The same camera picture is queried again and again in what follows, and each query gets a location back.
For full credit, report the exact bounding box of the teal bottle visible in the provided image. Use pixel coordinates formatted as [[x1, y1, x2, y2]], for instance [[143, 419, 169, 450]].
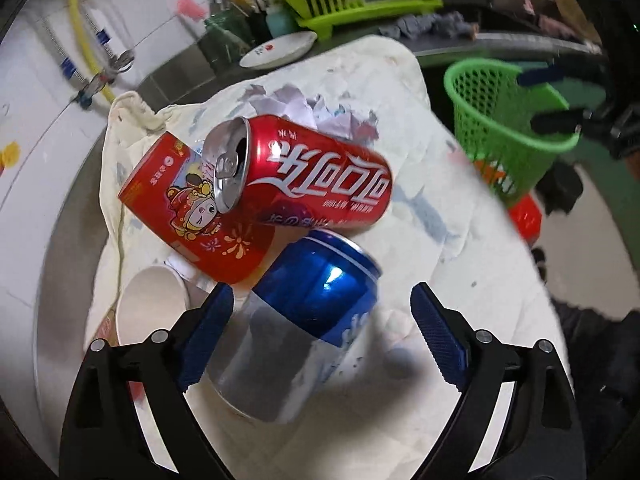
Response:
[[265, 6, 296, 39]]

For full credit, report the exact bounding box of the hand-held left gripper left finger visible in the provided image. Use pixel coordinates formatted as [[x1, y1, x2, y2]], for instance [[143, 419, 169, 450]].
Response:
[[60, 282, 236, 480]]

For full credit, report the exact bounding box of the red cartoon print can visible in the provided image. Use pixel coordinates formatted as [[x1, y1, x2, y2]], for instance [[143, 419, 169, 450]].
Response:
[[117, 131, 273, 286]]

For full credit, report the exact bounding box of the dark green container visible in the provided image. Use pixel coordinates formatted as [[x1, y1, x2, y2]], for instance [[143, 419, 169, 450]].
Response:
[[202, 12, 257, 61]]

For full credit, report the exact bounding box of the orange wrapper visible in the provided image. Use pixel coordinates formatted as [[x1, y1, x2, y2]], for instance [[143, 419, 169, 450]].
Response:
[[475, 159, 521, 196]]

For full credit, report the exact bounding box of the red plastic container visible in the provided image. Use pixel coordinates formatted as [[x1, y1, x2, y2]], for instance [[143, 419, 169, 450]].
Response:
[[510, 194, 544, 247]]

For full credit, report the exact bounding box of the cream printed blanket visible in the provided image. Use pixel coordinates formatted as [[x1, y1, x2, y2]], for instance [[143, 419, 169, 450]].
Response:
[[85, 35, 566, 480]]

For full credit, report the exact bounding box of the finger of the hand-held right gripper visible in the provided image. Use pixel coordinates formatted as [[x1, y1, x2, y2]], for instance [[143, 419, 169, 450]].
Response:
[[517, 55, 611, 87], [530, 106, 603, 137]]

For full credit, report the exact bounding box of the yellow hose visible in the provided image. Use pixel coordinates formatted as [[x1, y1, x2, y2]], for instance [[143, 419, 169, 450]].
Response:
[[65, 0, 118, 106]]

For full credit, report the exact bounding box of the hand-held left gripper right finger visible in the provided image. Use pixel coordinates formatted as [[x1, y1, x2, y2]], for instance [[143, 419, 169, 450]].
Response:
[[410, 282, 587, 480]]

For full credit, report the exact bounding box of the red cola can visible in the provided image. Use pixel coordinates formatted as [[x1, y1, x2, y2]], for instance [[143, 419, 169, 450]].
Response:
[[202, 114, 393, 233]]

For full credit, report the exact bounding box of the green plastic basket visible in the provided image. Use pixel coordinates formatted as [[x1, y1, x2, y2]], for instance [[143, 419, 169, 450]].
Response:
[[444, 58, 581, 208]]

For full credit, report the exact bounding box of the blue drink can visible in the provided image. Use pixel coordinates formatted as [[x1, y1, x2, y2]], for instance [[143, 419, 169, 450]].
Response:
[[205, 227, 383, 423]]

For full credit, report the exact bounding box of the metal water valve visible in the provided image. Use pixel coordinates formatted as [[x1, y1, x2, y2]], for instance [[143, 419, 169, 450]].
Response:
[[75, 51, 136, 107]]

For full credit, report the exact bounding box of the white paper cup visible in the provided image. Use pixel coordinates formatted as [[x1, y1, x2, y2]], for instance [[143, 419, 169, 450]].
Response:
[[115, 266, 192, 348]]

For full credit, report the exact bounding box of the grey cloth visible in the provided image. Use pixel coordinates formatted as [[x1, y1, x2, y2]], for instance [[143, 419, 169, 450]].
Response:
[[377, 10, 481, 42]]

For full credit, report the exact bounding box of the green dish rack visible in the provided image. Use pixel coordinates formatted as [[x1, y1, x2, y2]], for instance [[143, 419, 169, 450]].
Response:
[[270, 0, 443, 43]]

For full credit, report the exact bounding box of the white plate with red print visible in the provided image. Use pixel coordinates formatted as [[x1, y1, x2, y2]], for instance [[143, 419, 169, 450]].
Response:
[[239, 31, 319, 69]]

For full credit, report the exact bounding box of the crumpled white paper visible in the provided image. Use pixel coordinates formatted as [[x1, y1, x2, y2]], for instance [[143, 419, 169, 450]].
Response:
[[242, 84, 381, 141]]

